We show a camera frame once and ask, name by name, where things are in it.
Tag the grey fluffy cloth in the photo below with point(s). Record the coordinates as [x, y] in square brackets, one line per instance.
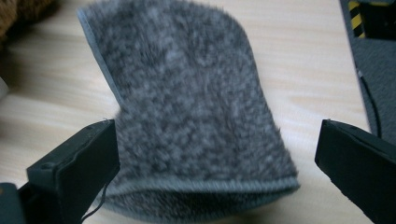
[193, 102]

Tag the black yellow striped base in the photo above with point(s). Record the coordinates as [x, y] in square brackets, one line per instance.
[373, 18]

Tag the brown teddy bear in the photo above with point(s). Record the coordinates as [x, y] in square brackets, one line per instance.
[21, 12]

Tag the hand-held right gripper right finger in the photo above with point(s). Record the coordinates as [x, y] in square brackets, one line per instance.
[358, 158]

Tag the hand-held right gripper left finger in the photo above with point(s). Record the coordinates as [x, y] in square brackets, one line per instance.
[81, 161]

